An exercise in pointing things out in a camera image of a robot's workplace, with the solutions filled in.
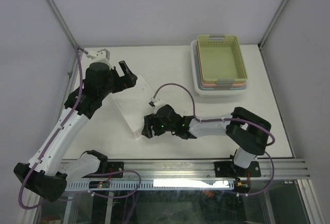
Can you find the white bottom basket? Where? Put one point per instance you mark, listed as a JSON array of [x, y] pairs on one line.
[[209, 93]]

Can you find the white slotted cable duct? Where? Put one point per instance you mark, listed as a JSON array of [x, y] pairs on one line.
[[156, 184]]

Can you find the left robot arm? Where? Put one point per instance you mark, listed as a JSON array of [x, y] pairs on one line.
[[42, 174]]

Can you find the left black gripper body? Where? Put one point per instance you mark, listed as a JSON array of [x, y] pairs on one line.
[[113, 84]]

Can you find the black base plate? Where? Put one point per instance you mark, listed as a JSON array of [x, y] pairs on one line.
[[227, 169], [112, 169]]

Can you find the white perforated basket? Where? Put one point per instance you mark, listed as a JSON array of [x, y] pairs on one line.
[[133, 105]]

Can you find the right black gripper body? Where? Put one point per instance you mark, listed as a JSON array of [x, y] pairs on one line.
[[160, 128]]

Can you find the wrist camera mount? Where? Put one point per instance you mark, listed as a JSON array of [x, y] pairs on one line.
[[156, 104], [102, 56]]

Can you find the pink perforated basket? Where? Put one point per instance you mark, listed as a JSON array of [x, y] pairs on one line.
[[223, 83]]

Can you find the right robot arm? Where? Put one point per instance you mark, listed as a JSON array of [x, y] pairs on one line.
[[249, 131]]

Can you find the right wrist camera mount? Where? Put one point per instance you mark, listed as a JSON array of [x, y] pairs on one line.
[[156, 104]]

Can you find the aluminium mounting rail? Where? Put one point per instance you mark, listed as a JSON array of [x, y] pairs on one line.
[[203, 169]]

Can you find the green perforated basket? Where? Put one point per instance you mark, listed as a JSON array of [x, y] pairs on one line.
[[221, 59]]

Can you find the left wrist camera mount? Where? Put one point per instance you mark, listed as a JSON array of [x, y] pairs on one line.
[[102, 56]]

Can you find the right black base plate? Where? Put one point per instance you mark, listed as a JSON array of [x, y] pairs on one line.
[[227, 169]]

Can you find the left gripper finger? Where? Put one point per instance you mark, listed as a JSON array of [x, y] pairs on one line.
[[128, 81], [124, 68]]

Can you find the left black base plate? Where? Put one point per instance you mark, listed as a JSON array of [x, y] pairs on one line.
[[112, 169]]

